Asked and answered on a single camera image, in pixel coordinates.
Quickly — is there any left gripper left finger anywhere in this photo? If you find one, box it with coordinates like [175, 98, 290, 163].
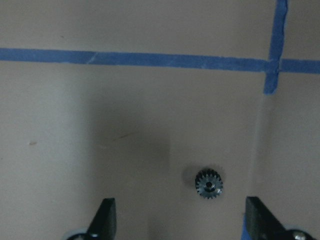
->
[86, 198, 117, 238]

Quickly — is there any small black bearing gear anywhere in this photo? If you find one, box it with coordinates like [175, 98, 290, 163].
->
[194, 168, 224, 199]

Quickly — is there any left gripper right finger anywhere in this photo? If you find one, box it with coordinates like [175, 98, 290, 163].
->
[245, 196, 286, 240]

